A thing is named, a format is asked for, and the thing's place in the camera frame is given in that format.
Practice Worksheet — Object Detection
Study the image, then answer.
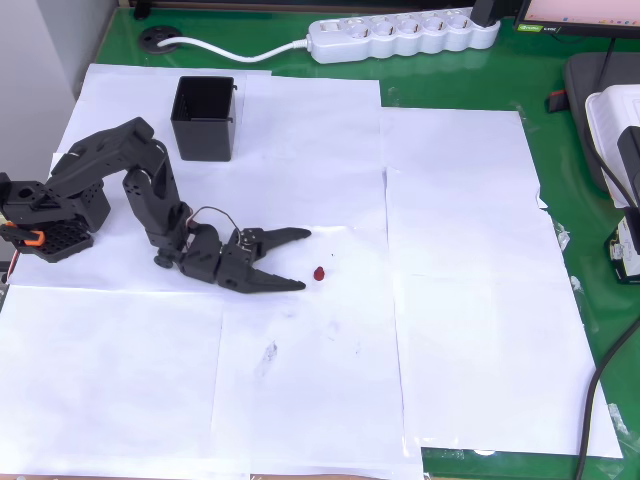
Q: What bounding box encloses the black square cup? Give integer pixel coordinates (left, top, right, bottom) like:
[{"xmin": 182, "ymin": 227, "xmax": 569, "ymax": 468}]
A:
[{"xmin": 169, "ymin": 75, "xmax": 239, "ymax": 162}]

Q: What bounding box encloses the white paper sheet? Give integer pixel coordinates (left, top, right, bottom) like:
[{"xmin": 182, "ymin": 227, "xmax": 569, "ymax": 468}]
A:
[
  {"xmin": 383, "ymin": 166, "xmax": 574, "ymax": 284},
  {"xmin": 0, "ymin": 284, "xmax": 251, "ymax": 480},
  {"xmin": 52, "ymin": 63, "xmax": 274, "ymax": 166},
  {"xmin": 209, "ymin": 222, "xmax": 424, "ymax": 480},
  {"xmin": 379, "ymin": 106, "xmax": 541, "ymax": 174},
  {"xmin": 242, "ymin": 74, "xmax": 389, "ymax": 231},
  {"xmin": 7, "ymin": 154, "xmax": 239, "ymax": 294},
  {"xmin": 393, "ymin": 273, "xmax": 625, "ymax": 459}
]

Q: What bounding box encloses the black orange table clamp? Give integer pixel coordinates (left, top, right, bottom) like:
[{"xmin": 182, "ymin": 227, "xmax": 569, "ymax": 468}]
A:
[{"xmin": 0, "ymin": 222, "xmax": 47, "ymax": 251}]

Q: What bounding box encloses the white power strip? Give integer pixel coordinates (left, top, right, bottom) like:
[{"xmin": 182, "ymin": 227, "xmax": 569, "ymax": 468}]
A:
[{"xmin": 306, "ymin": 7, "xmax": 502, "ymax": 65}]

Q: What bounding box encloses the black power plug adapter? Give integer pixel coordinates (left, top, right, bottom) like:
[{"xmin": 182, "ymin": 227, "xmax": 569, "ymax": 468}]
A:
[{"xmin": 471, "ymin": 0, "xmax": 502, "ymax": 27}]

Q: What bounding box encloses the white device at right edge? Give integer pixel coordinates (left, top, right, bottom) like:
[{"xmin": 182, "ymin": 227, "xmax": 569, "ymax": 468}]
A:
[{"xmin": 584, "ymin": 84, "xmax": 640, "ymax": 209}]

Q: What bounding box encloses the black device housing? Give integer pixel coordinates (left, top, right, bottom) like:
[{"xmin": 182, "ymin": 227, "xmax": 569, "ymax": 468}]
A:
[{"xmin": 616, "ymin": 125, "xmax": 640, "ymax": 232}]

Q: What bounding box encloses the computer monitor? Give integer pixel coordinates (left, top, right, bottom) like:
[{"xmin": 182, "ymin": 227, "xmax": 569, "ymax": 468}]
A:
[{"xmin": 514, "ymin": 0, "xmax": 640, "ymax": 40}]

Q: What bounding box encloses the red white servo cable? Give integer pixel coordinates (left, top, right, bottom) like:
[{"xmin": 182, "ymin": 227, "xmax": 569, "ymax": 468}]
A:
[{"xmin": 185, "ymin": 206, "xmax": 247, "ymax": 251}]

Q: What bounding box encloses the white power strip cable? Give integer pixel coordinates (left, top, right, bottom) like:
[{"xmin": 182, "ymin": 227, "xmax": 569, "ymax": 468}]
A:
[{"xmin": 157, "ymin": 37, "xmax": 314, "ymax": 64}]

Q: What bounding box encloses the black desk cable grommet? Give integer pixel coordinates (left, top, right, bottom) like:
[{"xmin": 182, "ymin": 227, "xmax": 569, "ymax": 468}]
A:
[{"xmin": 138, "ymin": 26, "xmax": 184, "ymax": 54}]

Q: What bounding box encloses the black cable over container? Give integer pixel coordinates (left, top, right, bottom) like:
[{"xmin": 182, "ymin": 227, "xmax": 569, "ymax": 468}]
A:
[{"xmin": 592, "ymin": 134, "xmax": 640, "ymax": 207}]

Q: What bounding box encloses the thick black cable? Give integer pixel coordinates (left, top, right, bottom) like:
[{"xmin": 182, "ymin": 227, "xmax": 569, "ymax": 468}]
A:
[{"xmin": 574, "ymin": 312, "xmax": 640, "ymax": 480}]

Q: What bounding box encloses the thin black monitor cable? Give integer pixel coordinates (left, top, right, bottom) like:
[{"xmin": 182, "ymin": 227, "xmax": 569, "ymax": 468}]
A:
[{"xmin": 597, "ymin": 37, "xmax": 617, "ymax": 96}]

